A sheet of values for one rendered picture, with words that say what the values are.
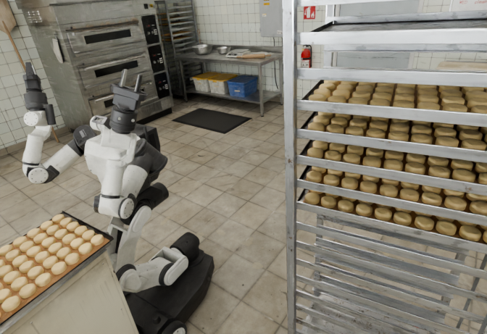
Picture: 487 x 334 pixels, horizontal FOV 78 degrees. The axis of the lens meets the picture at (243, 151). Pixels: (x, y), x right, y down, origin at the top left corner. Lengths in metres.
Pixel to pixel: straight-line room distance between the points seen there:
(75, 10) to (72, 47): 0.46
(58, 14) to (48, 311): 3.69
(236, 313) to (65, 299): 1.07
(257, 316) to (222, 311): 0.23
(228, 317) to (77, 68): 3.63
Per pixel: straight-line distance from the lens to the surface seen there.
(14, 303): 1.39
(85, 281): 1.54
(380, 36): 0.81
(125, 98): 1.15
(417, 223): 1.07
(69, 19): 4.64
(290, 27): 0.82
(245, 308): 2.20
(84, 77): 4.67
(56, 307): 1.52
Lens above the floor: 1.79
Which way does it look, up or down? 27 degrees down
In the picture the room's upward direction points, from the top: 5 degrees counter-clockwise
